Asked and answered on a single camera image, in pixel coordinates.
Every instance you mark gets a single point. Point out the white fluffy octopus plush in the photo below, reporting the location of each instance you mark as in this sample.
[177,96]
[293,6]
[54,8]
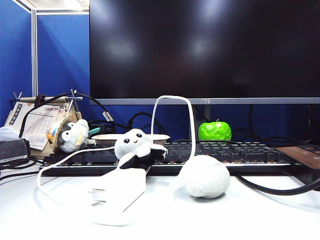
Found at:
[135,143]

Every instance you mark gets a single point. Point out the white power charger brick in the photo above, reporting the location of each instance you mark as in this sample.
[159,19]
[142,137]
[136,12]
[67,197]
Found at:
[122,183]

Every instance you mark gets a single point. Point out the small black adapter box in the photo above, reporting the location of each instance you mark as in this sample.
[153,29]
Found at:
[103,127]

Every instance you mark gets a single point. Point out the dark tissue box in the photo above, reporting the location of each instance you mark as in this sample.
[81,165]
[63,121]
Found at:
[12,150]

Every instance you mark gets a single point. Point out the white crumpled tissue paper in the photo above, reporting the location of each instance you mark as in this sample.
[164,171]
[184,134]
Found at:
[7,133]

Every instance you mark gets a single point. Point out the grey monitor stand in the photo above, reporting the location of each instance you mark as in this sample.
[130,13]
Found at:
[207,112]

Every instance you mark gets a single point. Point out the green toy apple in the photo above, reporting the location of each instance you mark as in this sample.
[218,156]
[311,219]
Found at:
[215,131]

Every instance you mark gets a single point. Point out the white brain-shaped stress ball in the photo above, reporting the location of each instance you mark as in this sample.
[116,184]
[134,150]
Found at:
[205,177]

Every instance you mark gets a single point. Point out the large black computer monitor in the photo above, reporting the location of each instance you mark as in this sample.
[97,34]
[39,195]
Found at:
[200,50]

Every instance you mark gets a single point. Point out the grey white penguin plush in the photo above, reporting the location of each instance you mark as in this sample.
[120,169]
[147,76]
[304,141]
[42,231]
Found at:
[71,136]

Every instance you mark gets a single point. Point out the black mechanical keyboard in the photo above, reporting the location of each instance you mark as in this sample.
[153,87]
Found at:
[250,153]

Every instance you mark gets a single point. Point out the brown flat board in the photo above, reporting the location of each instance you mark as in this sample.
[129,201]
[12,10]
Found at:
[302,155]

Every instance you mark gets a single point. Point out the wooden frame desk calendar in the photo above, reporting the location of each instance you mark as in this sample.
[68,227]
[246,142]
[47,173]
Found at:
[37,122]

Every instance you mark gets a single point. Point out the silver partition post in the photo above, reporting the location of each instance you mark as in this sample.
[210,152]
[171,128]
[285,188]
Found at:
[34,50]

